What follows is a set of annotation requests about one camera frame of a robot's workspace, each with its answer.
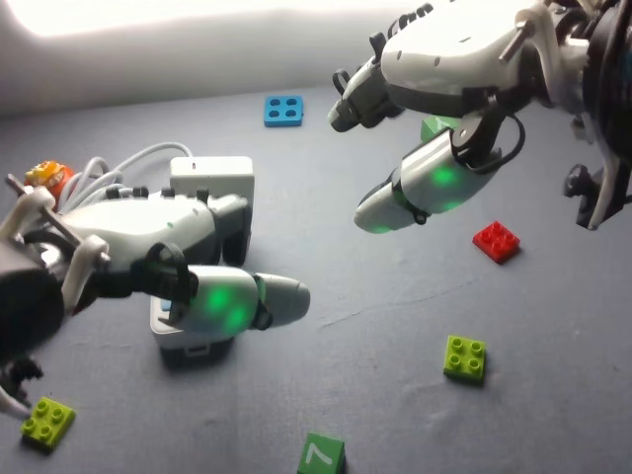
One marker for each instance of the white backdrop sheet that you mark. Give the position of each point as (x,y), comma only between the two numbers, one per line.
(197,49)

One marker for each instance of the lime green building brick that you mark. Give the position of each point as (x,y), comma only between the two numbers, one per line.
(47,424)
(464,360)

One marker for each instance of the grey table cloth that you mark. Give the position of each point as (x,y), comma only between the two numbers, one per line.
(375,316)

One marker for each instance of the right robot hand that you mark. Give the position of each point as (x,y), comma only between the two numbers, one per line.
(454,54)

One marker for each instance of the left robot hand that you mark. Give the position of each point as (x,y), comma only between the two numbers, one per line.
(148,232)

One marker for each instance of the green cube number 7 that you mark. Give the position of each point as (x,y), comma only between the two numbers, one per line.
(320,456)

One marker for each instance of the blue four-hole block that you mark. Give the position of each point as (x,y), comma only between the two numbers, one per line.
(284,111)

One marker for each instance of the green cube letter Y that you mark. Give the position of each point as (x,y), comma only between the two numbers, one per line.
(434,129)

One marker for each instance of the white power adapter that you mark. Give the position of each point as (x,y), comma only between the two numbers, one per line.
(212,175)

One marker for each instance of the red building brick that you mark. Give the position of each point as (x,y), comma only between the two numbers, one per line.
(496,242)

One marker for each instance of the orange toy cupcake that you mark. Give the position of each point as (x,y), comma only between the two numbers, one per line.
(49,175)

